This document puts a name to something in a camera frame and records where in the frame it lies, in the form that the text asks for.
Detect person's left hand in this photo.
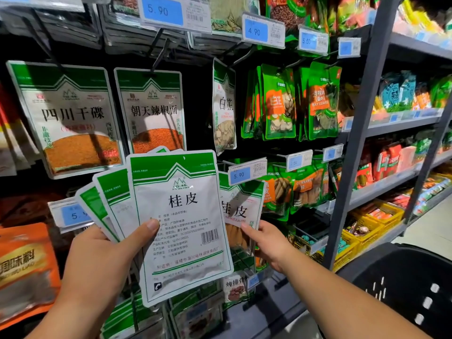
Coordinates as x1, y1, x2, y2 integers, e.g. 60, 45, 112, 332
60, 218, 162, 321

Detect yellow display trays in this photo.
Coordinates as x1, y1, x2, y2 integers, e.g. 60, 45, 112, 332
332, 200, 405, 273

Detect white red-label packets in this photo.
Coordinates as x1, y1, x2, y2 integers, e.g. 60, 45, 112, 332
0, 81, 40, 177

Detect red green packets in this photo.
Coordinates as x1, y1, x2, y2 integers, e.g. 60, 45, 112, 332
328, 0, 382, 32

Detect green orange Guangxi cinnamon bags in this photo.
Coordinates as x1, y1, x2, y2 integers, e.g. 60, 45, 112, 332
293, 155, 333, 209
261, 162, 298, 223

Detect person's right hand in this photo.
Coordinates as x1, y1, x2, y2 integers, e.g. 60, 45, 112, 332
240, 220, 298, 274

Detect green white-slice packets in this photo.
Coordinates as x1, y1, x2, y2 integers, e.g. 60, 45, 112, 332
242, 63, 299, 142

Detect row of teal yellow packets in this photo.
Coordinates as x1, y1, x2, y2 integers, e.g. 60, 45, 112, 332
339, 70, 452, 128

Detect green red-peppercorn packets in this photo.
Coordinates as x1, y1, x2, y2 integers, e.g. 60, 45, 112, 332
265, 0, 312, 32

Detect clear orange powder packets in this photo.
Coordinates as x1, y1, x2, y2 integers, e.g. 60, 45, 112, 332
7, 61, 126, 179

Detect gray metal shelving unit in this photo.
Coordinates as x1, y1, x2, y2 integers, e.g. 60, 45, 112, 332
321, 0, 452, 273

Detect clear dried-leaf packets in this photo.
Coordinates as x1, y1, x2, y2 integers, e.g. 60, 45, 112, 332
208, 0, 261, 36

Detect clear chili powder packets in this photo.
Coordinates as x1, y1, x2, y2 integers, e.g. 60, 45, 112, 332
114, 67, 186, 156

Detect clear red peppercorn packets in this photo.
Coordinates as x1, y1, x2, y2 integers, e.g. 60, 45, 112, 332
112, 0, 142, 17

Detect row of green white packets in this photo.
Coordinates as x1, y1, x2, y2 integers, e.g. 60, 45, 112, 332
169, 268, 262, 339

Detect black shopping basket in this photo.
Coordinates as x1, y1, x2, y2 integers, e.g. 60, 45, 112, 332
314, 243, 452, 339

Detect orange seasoning packet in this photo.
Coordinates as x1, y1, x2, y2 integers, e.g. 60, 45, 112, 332
0, 222, 61, 331

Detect person's right forearm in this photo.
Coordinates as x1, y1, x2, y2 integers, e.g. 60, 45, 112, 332
279, 254, 432, 339

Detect green leaf packets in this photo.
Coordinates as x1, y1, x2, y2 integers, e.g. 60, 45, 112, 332
297, 61, 343, 142

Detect row of yellow black packets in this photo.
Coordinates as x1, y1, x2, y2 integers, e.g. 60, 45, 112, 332
288, 221, 330, 257

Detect clear white-slice packets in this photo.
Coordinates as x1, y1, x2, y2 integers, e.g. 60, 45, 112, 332
212, 58, 238, 156

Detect row of yellow snack packets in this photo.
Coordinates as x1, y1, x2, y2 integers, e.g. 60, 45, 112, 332
392, 0, 452, 47

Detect row of red orange packets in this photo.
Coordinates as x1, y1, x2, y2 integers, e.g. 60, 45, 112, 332
356, 141, 418, 188

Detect row of clear green-top packets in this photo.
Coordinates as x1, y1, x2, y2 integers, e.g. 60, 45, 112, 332
99, 296, 167, 339

